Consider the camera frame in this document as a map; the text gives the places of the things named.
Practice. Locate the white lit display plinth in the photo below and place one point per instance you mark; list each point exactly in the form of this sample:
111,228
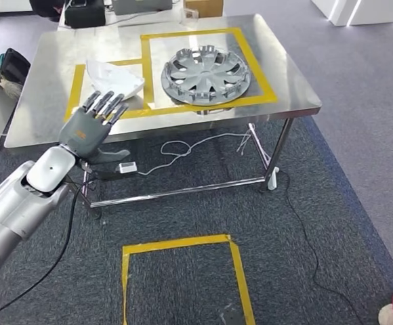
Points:
332,9
379,9

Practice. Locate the black equipment bag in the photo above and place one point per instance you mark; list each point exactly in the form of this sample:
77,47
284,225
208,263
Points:
85,15

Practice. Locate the white laptop desk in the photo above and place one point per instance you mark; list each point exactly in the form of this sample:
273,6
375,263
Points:
132,20

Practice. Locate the stainless steel workbench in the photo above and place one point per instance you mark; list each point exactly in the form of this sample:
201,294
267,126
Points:
284,89

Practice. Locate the large yellow tape frame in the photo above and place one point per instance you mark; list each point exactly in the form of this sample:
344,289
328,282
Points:
261,71

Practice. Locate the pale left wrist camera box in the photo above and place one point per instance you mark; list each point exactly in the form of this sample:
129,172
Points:
128,167

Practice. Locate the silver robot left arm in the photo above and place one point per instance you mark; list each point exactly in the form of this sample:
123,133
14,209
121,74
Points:
14,206

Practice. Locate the black backpack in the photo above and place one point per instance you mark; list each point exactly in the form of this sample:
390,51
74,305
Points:
14,67

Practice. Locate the brown cardboard box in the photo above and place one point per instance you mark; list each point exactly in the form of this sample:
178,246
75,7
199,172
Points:
203,8

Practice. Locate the clear plastic container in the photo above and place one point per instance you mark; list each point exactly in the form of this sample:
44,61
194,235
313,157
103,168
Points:
190,15

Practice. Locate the grey laptop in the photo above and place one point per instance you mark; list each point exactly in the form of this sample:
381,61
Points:
142,5

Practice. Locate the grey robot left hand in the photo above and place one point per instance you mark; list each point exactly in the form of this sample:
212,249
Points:
81,132

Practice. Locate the grey plastic wheel hubcap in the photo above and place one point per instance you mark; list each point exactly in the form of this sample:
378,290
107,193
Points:
205,78

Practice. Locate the white plastic body panel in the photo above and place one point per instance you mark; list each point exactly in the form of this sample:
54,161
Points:
115,80

